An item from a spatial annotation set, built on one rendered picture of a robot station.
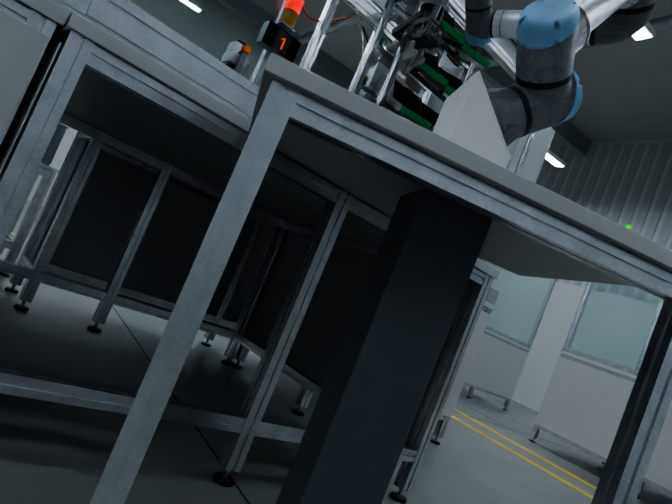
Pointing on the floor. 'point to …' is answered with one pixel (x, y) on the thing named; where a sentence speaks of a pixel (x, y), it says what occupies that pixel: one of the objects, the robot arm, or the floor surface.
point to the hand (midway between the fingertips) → (402, 69)
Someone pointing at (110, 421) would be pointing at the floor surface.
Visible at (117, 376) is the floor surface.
